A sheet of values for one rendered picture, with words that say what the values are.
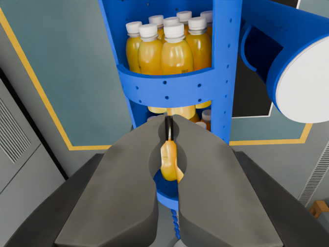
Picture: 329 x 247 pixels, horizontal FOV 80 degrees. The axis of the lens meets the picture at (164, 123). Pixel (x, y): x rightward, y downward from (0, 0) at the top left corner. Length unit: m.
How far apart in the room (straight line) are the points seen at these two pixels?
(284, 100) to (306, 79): 0.08
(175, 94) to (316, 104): 0.49
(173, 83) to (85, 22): 1.41
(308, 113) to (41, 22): 1.77
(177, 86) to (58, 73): 1.69
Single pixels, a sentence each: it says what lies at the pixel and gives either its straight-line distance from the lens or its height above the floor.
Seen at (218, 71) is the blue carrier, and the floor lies 1.21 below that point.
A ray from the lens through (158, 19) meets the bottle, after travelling 0.56.
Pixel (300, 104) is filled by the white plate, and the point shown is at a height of 1.04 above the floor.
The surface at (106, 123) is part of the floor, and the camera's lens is 2.11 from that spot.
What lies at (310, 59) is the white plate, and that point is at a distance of 0.67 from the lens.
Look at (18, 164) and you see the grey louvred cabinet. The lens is 2.28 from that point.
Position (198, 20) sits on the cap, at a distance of 0.46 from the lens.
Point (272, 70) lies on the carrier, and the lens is 0.70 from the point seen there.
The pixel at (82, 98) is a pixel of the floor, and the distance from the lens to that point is 2.03.
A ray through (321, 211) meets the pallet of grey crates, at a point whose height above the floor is 0.14.
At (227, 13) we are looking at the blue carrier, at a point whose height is 1.19.
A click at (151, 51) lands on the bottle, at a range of 0.45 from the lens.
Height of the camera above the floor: 1.57
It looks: 53 degrees down
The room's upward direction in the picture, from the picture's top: 174 degrees counter-clockwise
